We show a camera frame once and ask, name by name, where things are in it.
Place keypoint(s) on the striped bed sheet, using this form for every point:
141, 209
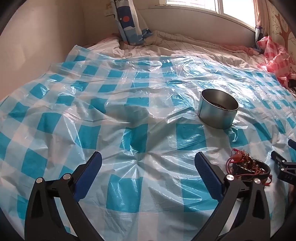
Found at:
185, 44

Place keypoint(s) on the patterned curtain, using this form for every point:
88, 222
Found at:
259, 30

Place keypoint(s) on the window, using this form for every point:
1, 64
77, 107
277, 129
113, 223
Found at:
231, 9

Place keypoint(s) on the wall outlet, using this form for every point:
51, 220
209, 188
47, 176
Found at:
109, 9

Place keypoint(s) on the pink checkered cloth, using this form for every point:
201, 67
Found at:
277, 58

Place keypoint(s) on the blue checkered plastic sheet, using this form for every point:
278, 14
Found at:
161, 139

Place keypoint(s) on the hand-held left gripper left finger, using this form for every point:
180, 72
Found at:
89, 176

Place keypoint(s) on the tree print wall poster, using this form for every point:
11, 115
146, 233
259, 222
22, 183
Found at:
282, 20

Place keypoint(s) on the round metal tin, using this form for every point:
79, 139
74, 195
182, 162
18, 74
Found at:
215, 118

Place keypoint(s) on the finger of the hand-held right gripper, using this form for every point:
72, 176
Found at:
278, 157
292, 143

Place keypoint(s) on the blue white printed pillow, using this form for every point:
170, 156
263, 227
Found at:
129, 23

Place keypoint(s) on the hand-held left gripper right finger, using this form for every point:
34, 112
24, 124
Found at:
208, 176

